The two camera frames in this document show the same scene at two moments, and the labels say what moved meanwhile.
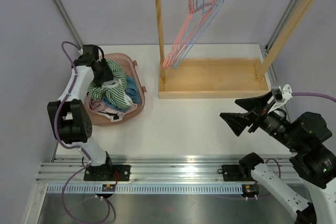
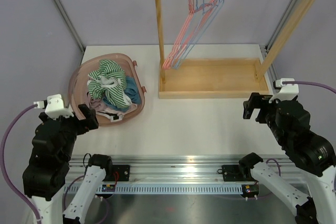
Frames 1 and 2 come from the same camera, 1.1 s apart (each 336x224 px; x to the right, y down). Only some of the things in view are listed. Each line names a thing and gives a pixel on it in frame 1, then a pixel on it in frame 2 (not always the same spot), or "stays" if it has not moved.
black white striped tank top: (113, 115) stays
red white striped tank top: (129, 109) stays
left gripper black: (106, 75) to (90, 115)
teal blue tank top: (132, 91) stays
